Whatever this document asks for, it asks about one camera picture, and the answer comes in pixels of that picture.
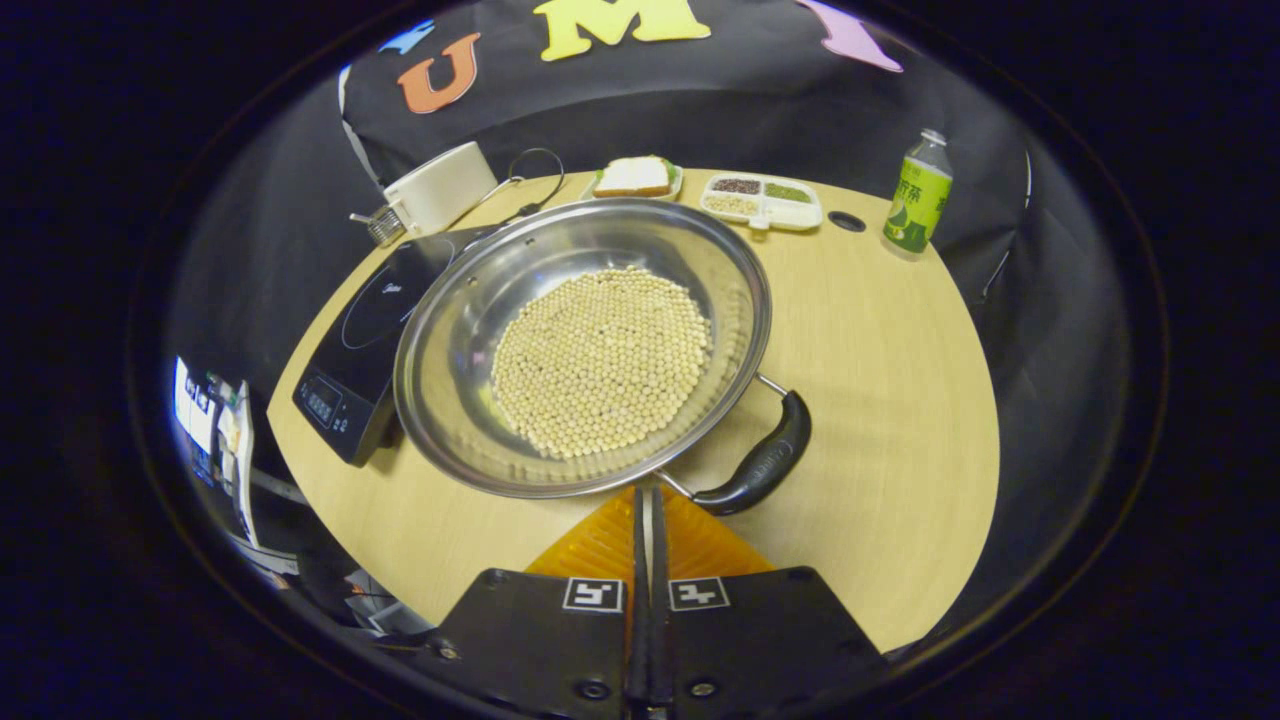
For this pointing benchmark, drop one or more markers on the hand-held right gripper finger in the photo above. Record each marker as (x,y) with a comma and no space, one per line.
(660,620)
(640,620)

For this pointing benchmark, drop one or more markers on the pile of yellow beans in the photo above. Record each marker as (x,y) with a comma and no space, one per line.
(600,360)

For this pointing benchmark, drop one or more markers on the stainless steel pot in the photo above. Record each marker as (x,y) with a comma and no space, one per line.
(470,330)

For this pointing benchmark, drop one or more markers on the black induction cooktop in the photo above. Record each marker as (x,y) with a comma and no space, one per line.
(350,370)

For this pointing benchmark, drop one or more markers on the white divided grain tray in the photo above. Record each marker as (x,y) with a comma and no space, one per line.
(795,213)

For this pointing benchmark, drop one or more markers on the small pale green plate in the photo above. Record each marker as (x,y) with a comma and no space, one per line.
(677,188)

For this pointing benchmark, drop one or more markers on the white bread sandwich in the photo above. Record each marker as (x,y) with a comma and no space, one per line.
(633,177)

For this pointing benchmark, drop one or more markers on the white toaster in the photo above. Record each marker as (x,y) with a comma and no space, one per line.
(440,190)

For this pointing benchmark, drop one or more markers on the green drink bottle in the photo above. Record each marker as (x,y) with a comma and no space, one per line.
(915,205)

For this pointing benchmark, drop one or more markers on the white cluttered rack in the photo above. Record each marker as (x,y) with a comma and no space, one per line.
(200,410)

